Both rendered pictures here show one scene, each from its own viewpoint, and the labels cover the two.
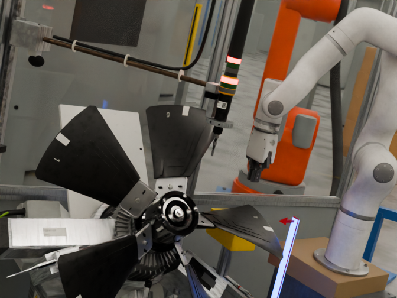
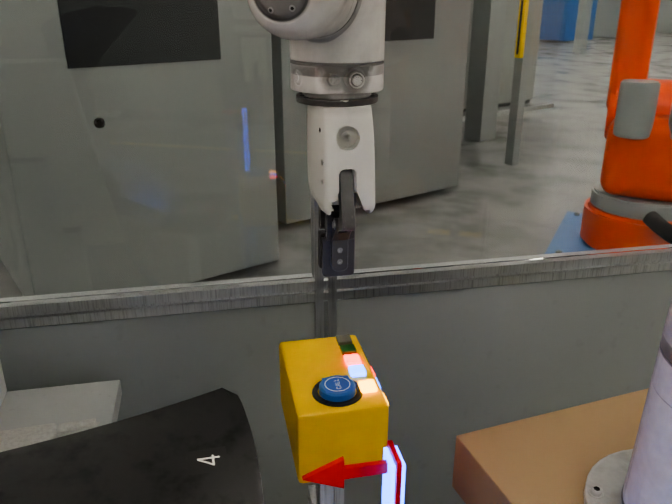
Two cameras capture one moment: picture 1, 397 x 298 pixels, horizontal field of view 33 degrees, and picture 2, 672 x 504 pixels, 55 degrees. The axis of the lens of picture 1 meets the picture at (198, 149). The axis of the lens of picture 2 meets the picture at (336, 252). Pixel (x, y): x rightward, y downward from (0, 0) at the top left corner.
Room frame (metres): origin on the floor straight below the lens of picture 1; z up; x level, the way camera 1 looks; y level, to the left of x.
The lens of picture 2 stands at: (1.53, -0.43, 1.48)
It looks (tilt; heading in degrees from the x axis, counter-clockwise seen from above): 22 degrees down; 23
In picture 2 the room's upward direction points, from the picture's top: straight up
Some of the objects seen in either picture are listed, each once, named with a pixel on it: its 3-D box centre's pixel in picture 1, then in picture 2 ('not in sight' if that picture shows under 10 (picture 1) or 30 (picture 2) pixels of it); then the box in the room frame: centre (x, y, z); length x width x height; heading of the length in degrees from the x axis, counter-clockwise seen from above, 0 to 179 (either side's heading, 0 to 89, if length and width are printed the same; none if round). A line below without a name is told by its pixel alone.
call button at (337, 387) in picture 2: not in sight; (337, 389); (2.09, -0.20, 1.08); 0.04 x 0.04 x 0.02
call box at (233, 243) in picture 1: (231, 230); (329, 407); (2.12, -0.17, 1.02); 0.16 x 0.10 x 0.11; 34
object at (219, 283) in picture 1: (191, 281); not in sight; (1.73, -0.06, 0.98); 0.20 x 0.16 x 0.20; 34
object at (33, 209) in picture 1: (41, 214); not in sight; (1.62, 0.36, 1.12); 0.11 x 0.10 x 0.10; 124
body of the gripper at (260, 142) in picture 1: (262, 143); (336, 145); (2.09, -0.20, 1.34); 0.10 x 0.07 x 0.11; 34
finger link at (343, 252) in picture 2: (259, 173); (340, 247); (2.07, -0.21, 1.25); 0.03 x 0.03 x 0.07; 34
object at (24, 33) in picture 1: (29, 35); not in sight; (1.90, 0.55, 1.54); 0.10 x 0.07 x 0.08; 69
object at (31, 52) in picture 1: (36, 58); not in sight; (1.89, 0.51, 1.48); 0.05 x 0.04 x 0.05; 69
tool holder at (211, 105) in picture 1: (220, 105); not in sight; (1.68, -0.03, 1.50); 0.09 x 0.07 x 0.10; 69
